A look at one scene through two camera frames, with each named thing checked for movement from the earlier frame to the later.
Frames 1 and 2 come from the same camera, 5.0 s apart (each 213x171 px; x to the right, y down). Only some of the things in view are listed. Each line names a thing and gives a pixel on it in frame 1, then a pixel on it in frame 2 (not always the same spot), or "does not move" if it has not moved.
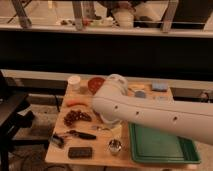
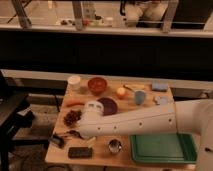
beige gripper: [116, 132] -> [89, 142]
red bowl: [94, 84] does not move
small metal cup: [114, 145] does not move
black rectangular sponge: [80, 152] does not move
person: [124, 12] -> [144, 11]
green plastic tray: [152, 146] does not move
